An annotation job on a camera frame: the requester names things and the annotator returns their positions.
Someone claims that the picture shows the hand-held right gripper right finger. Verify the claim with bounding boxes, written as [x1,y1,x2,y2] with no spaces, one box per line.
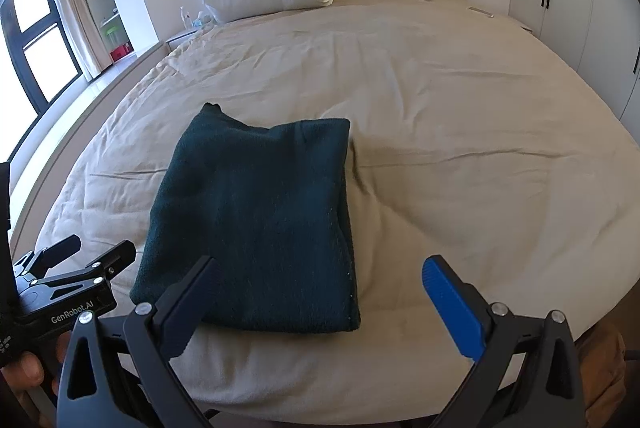
[421,255,587,428]

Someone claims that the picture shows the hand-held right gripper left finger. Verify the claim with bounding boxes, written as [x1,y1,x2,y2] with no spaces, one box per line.
[56,255,219,428]

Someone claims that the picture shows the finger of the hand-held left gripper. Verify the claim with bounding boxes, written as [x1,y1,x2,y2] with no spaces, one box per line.
[34,241,136,292]
[12,234,82,282]

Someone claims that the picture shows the dark teal knitted sweater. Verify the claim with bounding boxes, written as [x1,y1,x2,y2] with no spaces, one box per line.
[130,102,362,335]

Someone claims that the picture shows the person's left hand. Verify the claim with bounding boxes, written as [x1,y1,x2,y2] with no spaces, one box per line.
[0,332,72,409]

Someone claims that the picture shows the person's brown trousers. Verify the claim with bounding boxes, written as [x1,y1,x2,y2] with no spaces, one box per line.
[575,322,628,426]

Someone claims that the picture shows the bed with beige sheet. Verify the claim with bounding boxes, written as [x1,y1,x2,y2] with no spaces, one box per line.
[10,0,632,424]

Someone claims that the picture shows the black framed window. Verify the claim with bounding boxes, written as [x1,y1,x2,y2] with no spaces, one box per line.
[0,0,84,115]

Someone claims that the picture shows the white bedside table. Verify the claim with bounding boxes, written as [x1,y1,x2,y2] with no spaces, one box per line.
[166,25,203,55]

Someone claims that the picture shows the beige curtain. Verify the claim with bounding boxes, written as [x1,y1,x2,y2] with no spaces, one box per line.
[47,0,102,82]

